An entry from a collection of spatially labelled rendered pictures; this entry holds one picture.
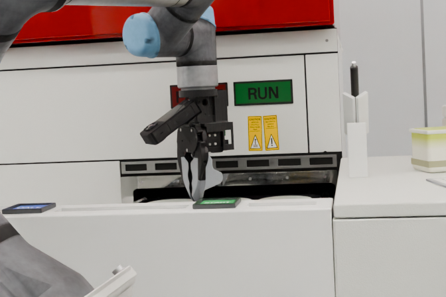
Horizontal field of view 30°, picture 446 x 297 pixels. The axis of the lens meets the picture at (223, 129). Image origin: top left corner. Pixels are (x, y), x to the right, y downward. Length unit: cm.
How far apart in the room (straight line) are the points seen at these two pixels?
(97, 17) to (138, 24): 27
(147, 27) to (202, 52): 14
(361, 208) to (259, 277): 15
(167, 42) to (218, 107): 18
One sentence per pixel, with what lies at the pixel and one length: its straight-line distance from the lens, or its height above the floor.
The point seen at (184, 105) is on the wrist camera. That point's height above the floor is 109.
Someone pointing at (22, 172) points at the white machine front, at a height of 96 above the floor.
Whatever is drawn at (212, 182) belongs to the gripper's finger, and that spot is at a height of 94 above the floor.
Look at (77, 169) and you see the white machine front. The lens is 175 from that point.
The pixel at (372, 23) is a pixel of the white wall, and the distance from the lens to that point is 314.
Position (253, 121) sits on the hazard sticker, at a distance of 166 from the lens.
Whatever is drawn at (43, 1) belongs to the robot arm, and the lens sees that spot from 113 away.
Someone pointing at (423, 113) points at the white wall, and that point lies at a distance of 315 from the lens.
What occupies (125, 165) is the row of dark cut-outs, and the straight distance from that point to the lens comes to 172.
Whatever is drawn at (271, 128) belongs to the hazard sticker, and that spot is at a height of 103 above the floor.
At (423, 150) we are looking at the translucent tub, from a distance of 135.
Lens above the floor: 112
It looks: 3 degrees down
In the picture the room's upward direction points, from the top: 3 degrees counter-clockwise
